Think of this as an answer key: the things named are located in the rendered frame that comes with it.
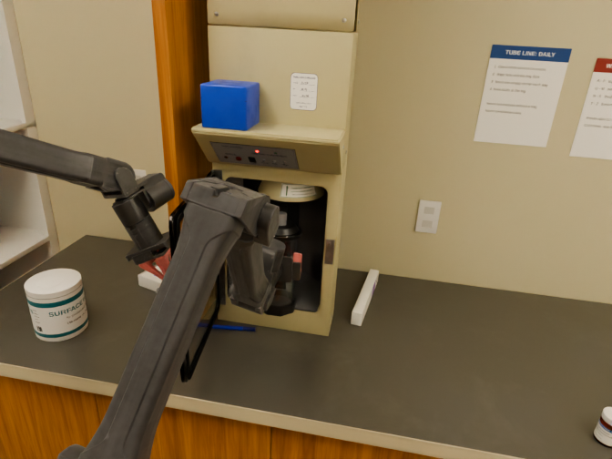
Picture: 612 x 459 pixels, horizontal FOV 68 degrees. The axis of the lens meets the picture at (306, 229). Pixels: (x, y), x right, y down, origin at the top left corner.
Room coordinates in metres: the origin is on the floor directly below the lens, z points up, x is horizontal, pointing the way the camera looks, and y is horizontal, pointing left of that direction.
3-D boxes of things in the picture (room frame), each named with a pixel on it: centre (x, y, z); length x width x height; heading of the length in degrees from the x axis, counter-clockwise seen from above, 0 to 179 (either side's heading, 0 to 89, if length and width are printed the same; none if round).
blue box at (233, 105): (1.01, 0.18, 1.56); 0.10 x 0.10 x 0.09; 81
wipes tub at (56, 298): (1.01, 0.64, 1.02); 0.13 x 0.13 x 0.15
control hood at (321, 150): (1.00, 0.09, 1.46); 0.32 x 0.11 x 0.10; 81
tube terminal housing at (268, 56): (1.18, 0.06, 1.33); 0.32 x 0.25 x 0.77; 81
